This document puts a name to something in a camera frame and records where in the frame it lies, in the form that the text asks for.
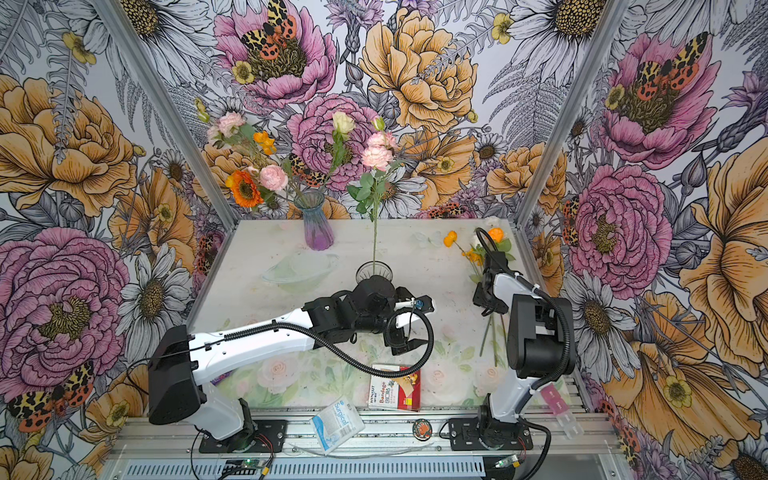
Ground clear ribbed glass vase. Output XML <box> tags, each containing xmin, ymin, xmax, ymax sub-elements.
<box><xmin>355</xmin><ymin>260</ymin><xmax>393</xmax><ymax>283</ymax></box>

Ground blue purple glass vase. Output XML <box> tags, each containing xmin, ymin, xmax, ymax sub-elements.
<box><xmin>294</xmin><ymin>189</ymin><xmax>335</xmax><ymax>251</ymax></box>

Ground pink carnation stem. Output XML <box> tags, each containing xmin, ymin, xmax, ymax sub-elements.
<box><xmin>207</xmin><ymin>112</ymin><xmax>254</xmax><ymax>148</ymax></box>
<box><xmin>347</xmin><ymin>117</ymin><xmax>398</xmax><ymax>261</ymax></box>

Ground pink rose flower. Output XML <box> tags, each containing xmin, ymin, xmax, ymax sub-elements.
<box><xmin>258</xmin><ymin>165</ymin><xmax>301</xmax><ymax>201</ymax></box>

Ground cream white rose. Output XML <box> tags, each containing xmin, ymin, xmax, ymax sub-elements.
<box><xmin>328</xmin><ymin>111</ymin><xmax>356</xmax><ymax>175</ymax></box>

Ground yellow ranunculus stem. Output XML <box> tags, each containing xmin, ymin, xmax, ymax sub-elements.
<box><xmin>224</xmin><ymin>131</ymin><xmax>277</xmax><ymax>184</ymax></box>

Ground orange gerbera flower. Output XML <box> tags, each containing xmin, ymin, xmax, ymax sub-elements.
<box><xmin>226</xmin><ymin>170</ymin><xmax>264</xmax><ymax>208</ymax></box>

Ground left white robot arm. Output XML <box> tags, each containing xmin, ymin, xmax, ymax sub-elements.
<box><xmin>148</xmin><ymin>275</ymin><xmax>435</xmax><ymax>452</ymax></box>

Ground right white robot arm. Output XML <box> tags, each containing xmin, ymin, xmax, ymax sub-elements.
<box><xmin>473</xmin><ymin>252</ymin><xmax>576</xmax><ymax>448</ymax></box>

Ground orange yellow flower stems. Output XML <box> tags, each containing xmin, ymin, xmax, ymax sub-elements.
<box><xmin>443</xmin><ymin>227</ymin><xmax>515</xmax><ymax>367</ymax></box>

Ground red bandage box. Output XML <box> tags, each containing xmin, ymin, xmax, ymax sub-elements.
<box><xmin>367</xmin><ymin>370</ymin><xmax>422</xmax><ymax>412</ymax></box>

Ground white blue tissue pack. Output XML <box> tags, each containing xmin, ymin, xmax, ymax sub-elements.
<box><xmin>311</xmin><ymin>397</ymin><xmax>365</xmax><ymax>454</ymax></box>

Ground pink clear plastic tube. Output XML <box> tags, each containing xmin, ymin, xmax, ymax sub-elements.
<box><xmin>538</xmin><ymin>383</ymin><xmax>584</xmax><ymax>440</ymax></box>

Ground small green circuit board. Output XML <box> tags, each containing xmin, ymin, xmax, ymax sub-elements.
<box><xmin>224</xmin><ymin>458</ymin><xmax>265</xmax><ymax>474</ymax></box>

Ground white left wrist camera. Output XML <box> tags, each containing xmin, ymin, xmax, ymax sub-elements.
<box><xmin>395</xmin><ymin>295</ymin><xmax>434</xmax><ymax>328</ymax></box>

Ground right aluminium corner post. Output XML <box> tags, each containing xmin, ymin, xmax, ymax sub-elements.
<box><xmin>514</xmin><ymin>0</ymin><xmax>630</xmax><ymax>230</ymax></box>

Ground aluminium corner post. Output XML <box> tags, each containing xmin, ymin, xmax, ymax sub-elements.
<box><xmin>94</xmin><ymin>1</ymin><xmax>239</xmax><ymax>233</ymax></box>
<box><xmin>514</xmin><ymin>0</ymin><xmax>630</xmax><ymax>230</ymax></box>

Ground left black corrugated cable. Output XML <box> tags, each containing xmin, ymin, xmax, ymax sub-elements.
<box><xmin>221</xmin><ymin>308</ymin><xmax>436</xmax><ymax>379</ymax></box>

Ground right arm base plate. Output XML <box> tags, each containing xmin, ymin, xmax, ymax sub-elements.
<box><xmin>447</xmin><ymin>417</ymin><xmax>533</xmax><ymax>451</ymax></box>

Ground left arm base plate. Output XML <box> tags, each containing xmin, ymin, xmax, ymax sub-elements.
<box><xmin>198</xmin><ymin>419</ymin><xmax>288</xmax><ymax>454</ymax></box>

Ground slotted white cable duct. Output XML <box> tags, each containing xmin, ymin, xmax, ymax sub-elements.
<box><xmin>112</xmin><ymin>456</ymin><xmax>486</xmax><ymax>479</ymax></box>

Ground left aluminium corner post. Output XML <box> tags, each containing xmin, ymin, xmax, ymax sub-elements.
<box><xmin>94</xmin><ymin>1</ymin><xmax>239</xmax><ymax>233</ymax></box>

